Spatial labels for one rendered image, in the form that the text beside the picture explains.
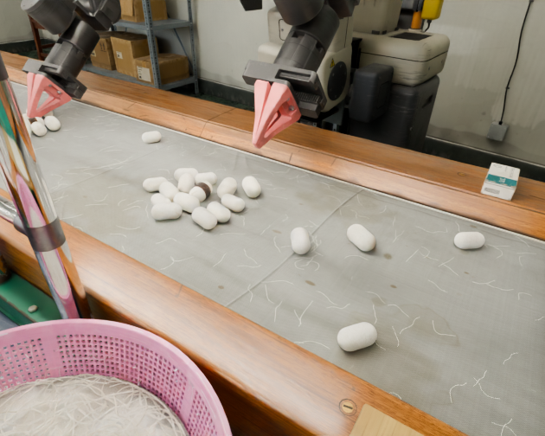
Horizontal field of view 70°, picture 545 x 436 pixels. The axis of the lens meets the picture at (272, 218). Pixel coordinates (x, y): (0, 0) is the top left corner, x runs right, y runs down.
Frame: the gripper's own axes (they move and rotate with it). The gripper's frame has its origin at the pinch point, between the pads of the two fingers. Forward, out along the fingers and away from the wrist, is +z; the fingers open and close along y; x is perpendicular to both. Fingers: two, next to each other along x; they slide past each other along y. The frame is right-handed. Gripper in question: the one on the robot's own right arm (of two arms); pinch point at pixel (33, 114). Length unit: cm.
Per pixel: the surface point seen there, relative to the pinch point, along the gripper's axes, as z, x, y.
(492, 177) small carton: -13, 8, 75
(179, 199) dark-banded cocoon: 5.5, -4.7, 42.6
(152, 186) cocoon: 5.0, -3.5, 36.7
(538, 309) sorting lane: 2, 0, 82
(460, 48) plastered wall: -146, 142, 44
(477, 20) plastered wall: -154, 131, 49
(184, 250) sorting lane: 11, -7, 48
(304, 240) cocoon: 5, -4, 60
